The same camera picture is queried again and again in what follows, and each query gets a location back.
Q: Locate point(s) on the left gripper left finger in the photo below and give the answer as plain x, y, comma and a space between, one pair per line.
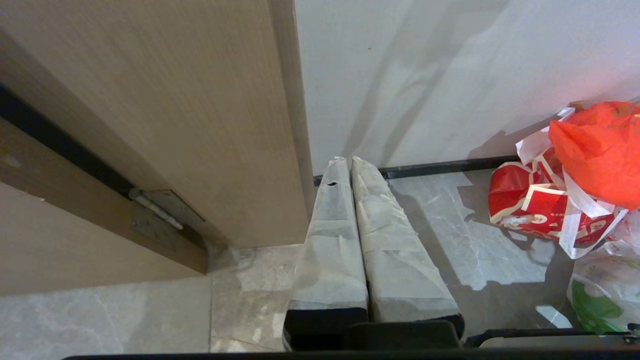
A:
327, 250

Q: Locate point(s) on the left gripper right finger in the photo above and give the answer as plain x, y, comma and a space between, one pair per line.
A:
395, 255

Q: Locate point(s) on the red and white plastic bag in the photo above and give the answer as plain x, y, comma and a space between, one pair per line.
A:
545, 200

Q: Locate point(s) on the white and green plastic bag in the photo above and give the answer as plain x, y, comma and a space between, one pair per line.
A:
605, 290

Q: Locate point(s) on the orange plastic bag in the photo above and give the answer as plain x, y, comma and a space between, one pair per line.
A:
600, 150

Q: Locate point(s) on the black baseboard strip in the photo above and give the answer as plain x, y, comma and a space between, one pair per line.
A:
440, 167

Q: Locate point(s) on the metal door hinge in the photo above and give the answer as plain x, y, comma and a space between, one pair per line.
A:
162, 212

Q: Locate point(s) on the light wooden door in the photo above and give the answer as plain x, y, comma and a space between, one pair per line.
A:
150, 115

